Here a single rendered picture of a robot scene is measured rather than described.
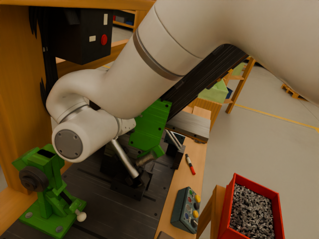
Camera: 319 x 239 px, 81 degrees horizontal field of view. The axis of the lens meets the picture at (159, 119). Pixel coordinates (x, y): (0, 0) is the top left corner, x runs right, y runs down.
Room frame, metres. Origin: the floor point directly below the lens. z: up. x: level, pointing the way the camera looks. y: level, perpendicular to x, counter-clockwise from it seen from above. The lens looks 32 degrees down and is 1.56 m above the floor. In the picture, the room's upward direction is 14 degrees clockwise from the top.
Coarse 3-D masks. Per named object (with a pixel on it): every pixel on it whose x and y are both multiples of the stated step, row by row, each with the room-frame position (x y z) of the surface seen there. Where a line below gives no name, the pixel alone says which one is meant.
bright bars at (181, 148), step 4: (168, 132) 0.68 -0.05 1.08; (172, 136) 0.70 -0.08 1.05; (172, 140) 0.67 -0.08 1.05; (176, 140) 0.69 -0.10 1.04; (176, 144) 0.67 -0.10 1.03; (180, 144) 0.69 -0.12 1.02; (180, 148) 0.68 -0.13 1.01; (184, 148) 0.68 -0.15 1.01; (180, 152) 0.65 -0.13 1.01; (176, 156) 0.65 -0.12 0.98; (180, 156) 0.65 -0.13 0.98; (176, 160) 0.65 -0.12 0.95; (180, 160) 0.65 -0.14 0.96; (176, 164) 0.65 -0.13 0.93; (176, 168) 0.65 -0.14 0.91
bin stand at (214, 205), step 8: (216, 184) 0.71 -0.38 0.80; (216, 192) 0.66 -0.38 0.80; (224, 192) 0.67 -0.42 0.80; (216, 200) 0.61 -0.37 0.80; (208, 208) 0.66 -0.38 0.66; (216, 208) 0.57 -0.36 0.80; (200, 216) 0.69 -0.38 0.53; (208, 216) 0.66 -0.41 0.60; (216, 216) 0.53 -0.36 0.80; (200, 224) 0.66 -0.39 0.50; (216, 224) 0.49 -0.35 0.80; (200, 232) 0.65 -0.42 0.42; (216, 232) 0.45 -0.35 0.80
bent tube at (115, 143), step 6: (114, 144) 0.52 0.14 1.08; (114, 150) 0.51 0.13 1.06; (120, 150) 0.51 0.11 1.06; (120, 156) 0.50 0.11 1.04; (126, 156) 0.51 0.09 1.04; (126, 162) 0.50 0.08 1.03; (126, 168) 0.49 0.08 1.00; (132, 168) 0.49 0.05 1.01; (132, 174) 0.48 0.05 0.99; (138, 174) 0.49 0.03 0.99
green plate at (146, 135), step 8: (152, 104) 0.58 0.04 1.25; (160, 104) 0.58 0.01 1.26; (168, 104) 0.58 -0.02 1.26; (144, 112) 0.58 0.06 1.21; (152, 112) 0.57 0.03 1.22; (160, 112) 0.57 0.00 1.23; (168, 112) 0.57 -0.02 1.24; (136, 120) 0.57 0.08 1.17; (144, 120) 0.57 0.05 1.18; (152, 120) 0.57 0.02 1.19; (160, 120) 0.56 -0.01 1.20; (136, 128) 0.56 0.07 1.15; (144, 128) 0.56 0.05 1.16; (152, 128) 0.56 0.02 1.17; (160, 128) 0.55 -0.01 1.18; (136, 136) 0.55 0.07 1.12; (144, 136) 0.55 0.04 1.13; (152, 136) 0.55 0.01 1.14; (160, 136) 0.55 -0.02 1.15; (128, 144) 0.54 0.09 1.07; (136, 144) 0.54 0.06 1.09; (144, 144) 0.54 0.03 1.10; (152, 144) 0.54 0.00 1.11
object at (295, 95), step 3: (282, 84) 6.14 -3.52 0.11; (285, 84) 6.07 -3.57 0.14; (282, 87) 6.06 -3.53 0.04; (285, 87) 6.06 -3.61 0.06; (288, 87) 5.88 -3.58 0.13; (288, 90) 5.74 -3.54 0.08; (291, 90) 5.60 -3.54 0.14; (291, 93) 5.71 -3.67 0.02; (294, 93) 5.41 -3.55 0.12; (297, 93) 5.36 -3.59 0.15; (291, 96) 5.45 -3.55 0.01; (294, 96) 5.36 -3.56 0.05; (297, 96) 5.36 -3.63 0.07; (300, 99) 5.37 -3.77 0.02; (303, 99) 5.42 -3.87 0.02
